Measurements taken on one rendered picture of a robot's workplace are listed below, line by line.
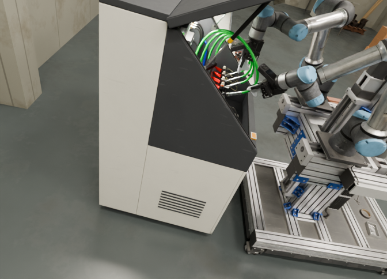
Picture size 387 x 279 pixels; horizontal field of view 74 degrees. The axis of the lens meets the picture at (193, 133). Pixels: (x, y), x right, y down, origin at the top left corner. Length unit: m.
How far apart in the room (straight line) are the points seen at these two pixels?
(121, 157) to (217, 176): 0.58
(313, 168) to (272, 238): 0.68
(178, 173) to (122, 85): 0.62
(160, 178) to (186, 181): 0.16
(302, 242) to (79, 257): 1.53
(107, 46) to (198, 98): 0.45
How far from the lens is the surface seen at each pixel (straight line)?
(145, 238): 2.04
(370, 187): 1.70
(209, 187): 1.63
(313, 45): 1.88
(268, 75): 1.30
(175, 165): 1.53
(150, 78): 1.22
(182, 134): 1.36
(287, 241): 2.11
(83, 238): 2.04
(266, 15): 1.40
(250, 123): 1.60
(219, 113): 1.25
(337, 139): 1.59
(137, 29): 1.15
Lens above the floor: 1.82
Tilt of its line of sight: 40 degrees down
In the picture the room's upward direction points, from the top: 17 degrees clockwise
